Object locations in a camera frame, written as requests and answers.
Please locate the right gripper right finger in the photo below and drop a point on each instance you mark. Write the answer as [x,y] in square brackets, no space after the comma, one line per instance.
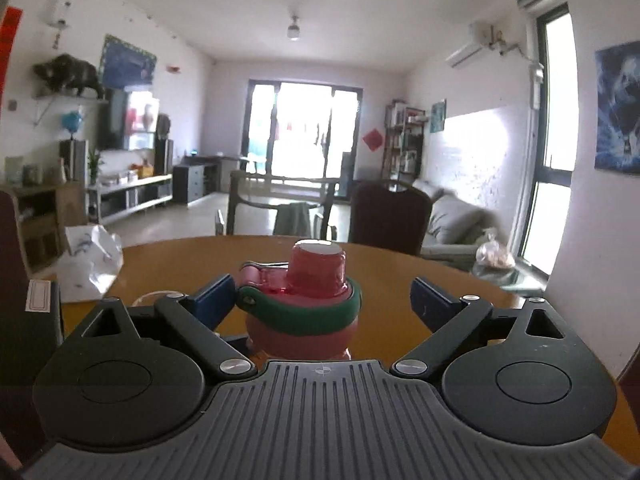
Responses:
[453,323]

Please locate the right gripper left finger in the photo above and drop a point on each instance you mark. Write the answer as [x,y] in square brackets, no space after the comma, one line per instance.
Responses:
[193,320]

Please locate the plastic bag with food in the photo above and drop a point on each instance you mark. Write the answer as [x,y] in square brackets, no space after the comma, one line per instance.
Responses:
[492,253]

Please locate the glass side table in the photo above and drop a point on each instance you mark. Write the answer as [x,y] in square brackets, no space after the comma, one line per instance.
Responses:
[518,280]

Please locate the white plastic bag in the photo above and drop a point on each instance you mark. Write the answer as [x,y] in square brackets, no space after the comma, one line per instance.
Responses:
[90,265]

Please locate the grey sofa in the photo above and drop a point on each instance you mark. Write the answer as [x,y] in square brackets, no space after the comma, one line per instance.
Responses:
[455,228]

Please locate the wooden side cabinet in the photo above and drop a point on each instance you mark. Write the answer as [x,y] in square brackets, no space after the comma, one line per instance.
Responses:
[39,216]

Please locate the dark chair behind table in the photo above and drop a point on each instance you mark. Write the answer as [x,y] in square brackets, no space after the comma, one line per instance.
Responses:
[392,220]

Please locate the white tv bench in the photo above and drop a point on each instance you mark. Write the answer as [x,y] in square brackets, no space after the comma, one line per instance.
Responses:
[110,203]

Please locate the wooden armchair with cloth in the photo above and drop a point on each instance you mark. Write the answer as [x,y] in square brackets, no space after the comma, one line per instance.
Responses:
[301,206]

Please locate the dark drawer cabinet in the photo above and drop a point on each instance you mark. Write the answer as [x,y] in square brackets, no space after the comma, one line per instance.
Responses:
[199,176]

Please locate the bookshelf with books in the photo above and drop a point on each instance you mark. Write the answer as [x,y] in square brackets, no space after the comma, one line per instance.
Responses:
[404,141]

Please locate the blue globe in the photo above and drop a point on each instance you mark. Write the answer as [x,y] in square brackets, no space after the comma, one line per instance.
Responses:
[72,122]

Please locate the brown chair at right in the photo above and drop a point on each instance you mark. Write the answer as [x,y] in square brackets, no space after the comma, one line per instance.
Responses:
[629,382]

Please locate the television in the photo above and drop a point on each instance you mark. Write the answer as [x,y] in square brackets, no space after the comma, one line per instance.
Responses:
[127,121]

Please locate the black animal figurine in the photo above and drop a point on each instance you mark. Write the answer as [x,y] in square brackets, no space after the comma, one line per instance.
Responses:
[67,72]

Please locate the white air conditioner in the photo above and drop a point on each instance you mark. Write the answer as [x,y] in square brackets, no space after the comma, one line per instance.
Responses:
[480,37]

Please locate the blue anime poster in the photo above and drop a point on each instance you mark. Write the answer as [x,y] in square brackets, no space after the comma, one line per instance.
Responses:
[618,108]

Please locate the ceiling lamp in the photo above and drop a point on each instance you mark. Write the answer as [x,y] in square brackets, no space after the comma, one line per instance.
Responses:
[293,31]

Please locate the red diamond wall decoration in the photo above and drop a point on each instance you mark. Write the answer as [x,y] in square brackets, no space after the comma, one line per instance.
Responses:
[373,140]

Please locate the small teal wall picture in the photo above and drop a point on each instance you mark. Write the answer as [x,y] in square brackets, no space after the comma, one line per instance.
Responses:
[438,116]

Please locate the dark blue wall poster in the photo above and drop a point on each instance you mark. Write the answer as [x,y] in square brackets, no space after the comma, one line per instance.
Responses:
[124,65]

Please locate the security camera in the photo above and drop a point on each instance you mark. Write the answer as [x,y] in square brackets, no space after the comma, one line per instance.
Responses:
[503,47]

